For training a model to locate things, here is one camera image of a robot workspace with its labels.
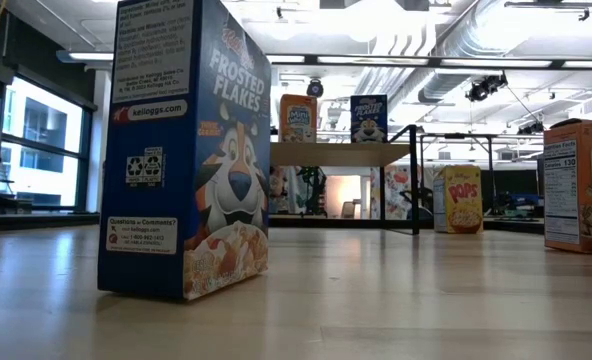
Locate window with dark frame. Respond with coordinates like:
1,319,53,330
0,74,97,214

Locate dark background plant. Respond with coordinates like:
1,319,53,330
295,166,328,217

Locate black monitor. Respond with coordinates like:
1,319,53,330
480,168,540,197

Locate silver ventilation duct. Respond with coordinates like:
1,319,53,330
385,0,512,105

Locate black metal frame table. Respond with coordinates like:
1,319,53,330
418,131,546,221

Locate black ceiling camera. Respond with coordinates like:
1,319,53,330
305,78,326,100

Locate wooden shelf with black frame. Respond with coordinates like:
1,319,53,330
269,123,422,237

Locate black track spotlights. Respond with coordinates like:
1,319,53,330
516,119,546,136
464,73,509,103

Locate blue Frosted Flakes box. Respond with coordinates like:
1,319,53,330
97,0,273,302
350,94,389,144

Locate yellow Corn Pops box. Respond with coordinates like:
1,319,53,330
432,164,485,235

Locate colourful banner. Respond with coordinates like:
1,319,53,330
369,166,413,221

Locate black aluminium rig frame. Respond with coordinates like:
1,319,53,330
0,211,546,235

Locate ceiling rail fixture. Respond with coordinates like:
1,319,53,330
503,0,592,22

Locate orange Mini Wheats box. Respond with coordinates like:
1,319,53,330
279,93,319,144
543,118,592,255

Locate long ceiling light bar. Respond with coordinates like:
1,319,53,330
55,48,592,71

